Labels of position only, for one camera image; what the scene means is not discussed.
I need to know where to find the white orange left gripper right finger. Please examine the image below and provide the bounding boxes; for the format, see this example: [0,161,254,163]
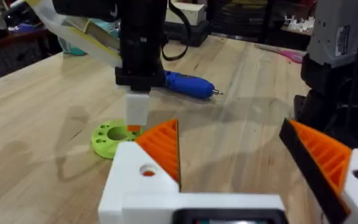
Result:
[278,118,358,224]

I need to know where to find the white orange left gripper left finger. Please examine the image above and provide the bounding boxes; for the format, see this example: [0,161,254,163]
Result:
[98,119,181,224]

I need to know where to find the blue electric screwdriver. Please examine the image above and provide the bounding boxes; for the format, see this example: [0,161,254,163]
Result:
[163,70,224,100]

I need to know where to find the green disc with holes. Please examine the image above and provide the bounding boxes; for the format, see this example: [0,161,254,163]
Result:
[91,119,143,160]

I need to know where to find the white board with yellow edge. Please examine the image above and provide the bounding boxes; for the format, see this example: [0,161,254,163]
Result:
[25,0,123,68]

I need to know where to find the teal tub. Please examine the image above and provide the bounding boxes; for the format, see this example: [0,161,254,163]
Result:
[57,17,120,57]

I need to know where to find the black box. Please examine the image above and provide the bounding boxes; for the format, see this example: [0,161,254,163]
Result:
[163,19,213,48]

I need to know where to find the beige cardboard box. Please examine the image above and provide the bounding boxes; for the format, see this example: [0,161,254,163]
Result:
[165,2,207,26]

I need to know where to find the pink scissors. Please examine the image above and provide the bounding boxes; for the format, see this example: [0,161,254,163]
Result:
[255,44,305,65]

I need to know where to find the small white toys heap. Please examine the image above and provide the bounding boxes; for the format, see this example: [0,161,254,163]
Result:
[283,14,316,32]

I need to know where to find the black cable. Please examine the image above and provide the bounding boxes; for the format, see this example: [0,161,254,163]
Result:
[161,0,193,62]

